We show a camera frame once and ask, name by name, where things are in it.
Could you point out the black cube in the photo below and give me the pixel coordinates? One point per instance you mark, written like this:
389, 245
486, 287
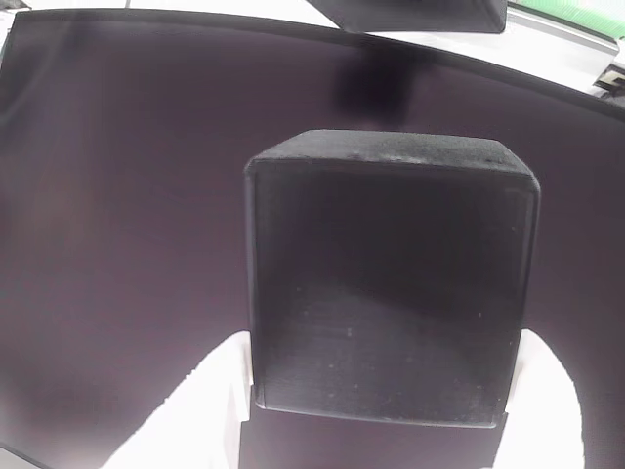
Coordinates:
390, 293
415, 14

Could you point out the green tape strip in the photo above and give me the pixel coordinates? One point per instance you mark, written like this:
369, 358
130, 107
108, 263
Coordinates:
576, 12

